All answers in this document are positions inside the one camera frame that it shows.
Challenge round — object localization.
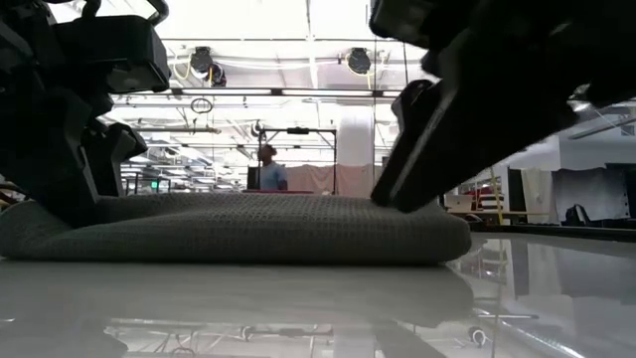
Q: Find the pink cloth curtain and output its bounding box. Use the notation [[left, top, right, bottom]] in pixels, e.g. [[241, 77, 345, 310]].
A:
[[285, 163, 384, 199]]

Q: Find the black backpack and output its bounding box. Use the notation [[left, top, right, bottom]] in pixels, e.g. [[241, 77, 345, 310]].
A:
[[562, 203, 593, 226]]

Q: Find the grey laptop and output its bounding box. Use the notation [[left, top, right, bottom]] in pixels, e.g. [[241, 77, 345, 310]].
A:
[[445, 193, 474, 214]]

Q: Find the white cloth sheet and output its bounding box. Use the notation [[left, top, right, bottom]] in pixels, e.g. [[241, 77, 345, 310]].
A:
[[550, 166, 631, 224]]

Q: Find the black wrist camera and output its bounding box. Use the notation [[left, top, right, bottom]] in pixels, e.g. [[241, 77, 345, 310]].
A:
[[51, 13, 173, 95], [369, 0, 478, 51]]

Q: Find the black metal table frame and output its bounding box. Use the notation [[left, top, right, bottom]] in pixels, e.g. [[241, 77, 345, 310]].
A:
[[469, 221, 636, 244]]

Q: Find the white round pillar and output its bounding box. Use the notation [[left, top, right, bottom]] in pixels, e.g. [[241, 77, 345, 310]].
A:
[[336, 105, 376, 168]]

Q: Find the long wooden bench top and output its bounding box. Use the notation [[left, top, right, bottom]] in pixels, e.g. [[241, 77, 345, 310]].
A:
[[444, 208, 531, 217]]

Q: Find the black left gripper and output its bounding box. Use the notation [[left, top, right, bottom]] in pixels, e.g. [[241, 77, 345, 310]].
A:
[[0, 88, 149, 230]]

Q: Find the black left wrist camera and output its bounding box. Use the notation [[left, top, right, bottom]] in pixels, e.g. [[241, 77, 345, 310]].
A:
[[51, 13, 173, 95]]

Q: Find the black ceiling cable reel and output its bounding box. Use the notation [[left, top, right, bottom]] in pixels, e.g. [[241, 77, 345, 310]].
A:
[[190, 46, 228, 89], [346, 47, 373, 77]]

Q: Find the person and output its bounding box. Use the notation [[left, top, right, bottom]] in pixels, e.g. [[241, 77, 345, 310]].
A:
[[256, 143, 289, 192]]

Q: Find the grey waffle towel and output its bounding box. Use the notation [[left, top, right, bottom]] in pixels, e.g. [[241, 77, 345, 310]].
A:
[[0, 191, 473, 266]]

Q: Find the long yellow cable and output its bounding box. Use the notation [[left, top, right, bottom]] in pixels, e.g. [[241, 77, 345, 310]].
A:
[[489, 166, 503, 216]]

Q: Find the black frame stand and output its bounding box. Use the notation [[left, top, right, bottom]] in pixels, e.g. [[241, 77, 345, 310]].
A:
[[255, 126, 339, 196]]

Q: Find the black left camera cable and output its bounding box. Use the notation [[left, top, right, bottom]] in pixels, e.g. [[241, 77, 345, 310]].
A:
[[79, 0, 171, 27]]

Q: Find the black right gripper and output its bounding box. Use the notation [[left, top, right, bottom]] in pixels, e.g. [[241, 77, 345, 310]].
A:
[[391, 0, 636, 215]]

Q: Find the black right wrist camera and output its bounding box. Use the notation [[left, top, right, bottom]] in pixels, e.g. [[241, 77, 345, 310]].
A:
[[369, 0, 478, 51]]

